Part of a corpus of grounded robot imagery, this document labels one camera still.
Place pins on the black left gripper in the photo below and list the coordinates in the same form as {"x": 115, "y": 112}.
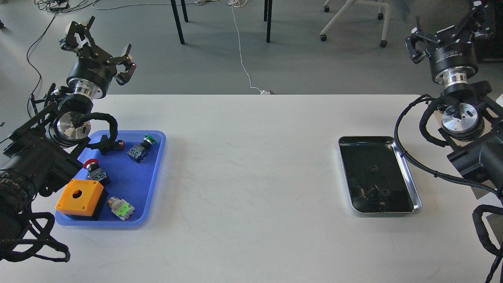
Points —
{"x": 95, "y": 68}

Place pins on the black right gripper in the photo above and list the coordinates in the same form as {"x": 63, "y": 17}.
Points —
{"x": 453, "y": 62}

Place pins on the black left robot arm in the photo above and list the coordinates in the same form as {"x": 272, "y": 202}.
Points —
{"x": 43, "y": 154}

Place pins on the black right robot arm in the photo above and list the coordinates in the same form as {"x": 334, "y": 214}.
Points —
{"x": 463, "y": 117}

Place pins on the black equipment case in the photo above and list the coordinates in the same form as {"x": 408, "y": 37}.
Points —
{"x": 490, "y": 50}

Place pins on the black table leg left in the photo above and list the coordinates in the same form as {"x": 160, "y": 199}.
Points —
{"x": 178, "y": 19}

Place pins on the black table leg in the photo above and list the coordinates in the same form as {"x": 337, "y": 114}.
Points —
{"x": 268, "y": 4}
{"x": 178, "y": 19}

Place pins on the red mushroom push button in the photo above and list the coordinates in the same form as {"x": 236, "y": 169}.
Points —
{"x": 95, "y": 172}

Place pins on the blue plastic tray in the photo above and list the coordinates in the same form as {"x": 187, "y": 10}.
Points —
{"x": 134, "y": 182}

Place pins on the silver button green contact block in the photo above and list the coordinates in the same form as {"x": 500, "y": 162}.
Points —
{"x": 120, "y": 208}

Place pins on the silver metal tray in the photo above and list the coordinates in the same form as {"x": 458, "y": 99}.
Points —
{"x": 391, "y": 191}

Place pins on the black table leg right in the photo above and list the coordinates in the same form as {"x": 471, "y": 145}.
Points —
{"x": 268, "y": 4}

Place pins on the black selector switch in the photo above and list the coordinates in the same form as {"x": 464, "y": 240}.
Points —
{"x": 118, "y": 145}

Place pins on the green push button switch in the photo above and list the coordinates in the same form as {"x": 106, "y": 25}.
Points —
{"x": 138, "y": 152}

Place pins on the orange button enclosure box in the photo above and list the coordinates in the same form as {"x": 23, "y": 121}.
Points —
{"x": 81, "y": 198}

